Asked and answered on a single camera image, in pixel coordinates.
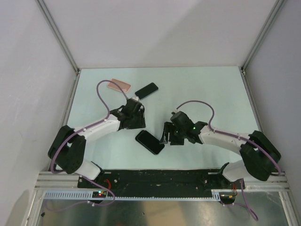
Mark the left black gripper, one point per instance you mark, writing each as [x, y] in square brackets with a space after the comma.
[140, 123]

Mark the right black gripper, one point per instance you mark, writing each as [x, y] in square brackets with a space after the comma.
[169, 127]

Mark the black phone case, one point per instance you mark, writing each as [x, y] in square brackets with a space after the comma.
[150, 142]

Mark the pink phone case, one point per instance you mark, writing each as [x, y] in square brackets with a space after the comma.
[118, 85]

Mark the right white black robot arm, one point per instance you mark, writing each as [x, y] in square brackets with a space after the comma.
[259, 157]

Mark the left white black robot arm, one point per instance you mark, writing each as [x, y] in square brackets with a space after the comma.
[68, 148]

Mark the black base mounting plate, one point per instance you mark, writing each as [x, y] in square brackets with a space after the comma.
[155, 183]

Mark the aluminium front rail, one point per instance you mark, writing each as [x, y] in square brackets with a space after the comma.
[48, 180]

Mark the left aluminium frame post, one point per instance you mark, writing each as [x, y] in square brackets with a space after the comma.
[57, 34]

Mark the aluminium frame post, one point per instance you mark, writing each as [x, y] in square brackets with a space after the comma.
[57, 34]
[270, 20]

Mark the right aluminium frame post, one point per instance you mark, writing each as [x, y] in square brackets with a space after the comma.
[270, 20]

